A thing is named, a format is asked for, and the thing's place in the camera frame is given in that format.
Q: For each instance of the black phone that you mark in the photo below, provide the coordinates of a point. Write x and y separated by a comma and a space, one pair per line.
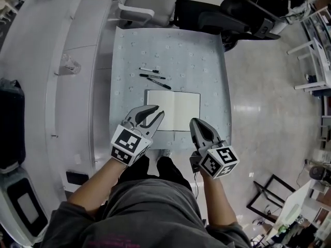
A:
77, 178

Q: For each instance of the white table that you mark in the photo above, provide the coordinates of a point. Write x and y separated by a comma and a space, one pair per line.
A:
292, 210
322, 61

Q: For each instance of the black round device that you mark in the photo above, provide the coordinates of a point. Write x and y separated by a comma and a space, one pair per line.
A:
318, 173

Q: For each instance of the person's black trousers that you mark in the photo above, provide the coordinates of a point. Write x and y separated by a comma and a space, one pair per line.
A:
170, 172

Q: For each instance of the person's grey shirt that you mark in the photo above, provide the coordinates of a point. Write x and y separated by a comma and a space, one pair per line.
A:
150, 216

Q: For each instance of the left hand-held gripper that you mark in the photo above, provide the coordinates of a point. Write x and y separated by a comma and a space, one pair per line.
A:
126, 141

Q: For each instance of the white container with black window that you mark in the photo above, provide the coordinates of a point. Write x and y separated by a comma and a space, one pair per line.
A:
26, 210

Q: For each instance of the green toy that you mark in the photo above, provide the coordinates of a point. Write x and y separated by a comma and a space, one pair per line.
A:
283, 229

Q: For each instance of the person's right shoe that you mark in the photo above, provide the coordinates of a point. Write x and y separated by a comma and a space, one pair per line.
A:
163, 154

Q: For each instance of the black marker pen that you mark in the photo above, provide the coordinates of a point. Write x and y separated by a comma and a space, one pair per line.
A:
159, 83
152, 76

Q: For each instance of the clear plastic bottle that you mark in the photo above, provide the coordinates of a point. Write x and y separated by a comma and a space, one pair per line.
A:
69, 64

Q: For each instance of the long white bench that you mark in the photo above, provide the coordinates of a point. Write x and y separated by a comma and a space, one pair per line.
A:
38, 48

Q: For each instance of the person's left forearm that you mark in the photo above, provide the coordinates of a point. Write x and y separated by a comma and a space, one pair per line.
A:
98, 187

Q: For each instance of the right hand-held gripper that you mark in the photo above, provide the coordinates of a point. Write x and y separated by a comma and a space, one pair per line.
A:
219, 161

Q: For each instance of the grey notebook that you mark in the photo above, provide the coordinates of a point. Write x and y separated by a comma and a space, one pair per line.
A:
181, 110

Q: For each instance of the person's right forearm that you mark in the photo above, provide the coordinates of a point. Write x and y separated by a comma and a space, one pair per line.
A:
219, 203

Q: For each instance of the white-barrel marker pen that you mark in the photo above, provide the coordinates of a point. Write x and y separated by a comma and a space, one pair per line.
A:
149, 70

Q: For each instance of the black metal frame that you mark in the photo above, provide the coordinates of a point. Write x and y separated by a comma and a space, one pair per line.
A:
284, 183

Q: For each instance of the black office chair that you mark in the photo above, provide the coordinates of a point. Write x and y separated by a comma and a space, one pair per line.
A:
207, 12

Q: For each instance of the white chair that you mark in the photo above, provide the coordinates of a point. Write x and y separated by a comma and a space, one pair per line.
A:
147, 1

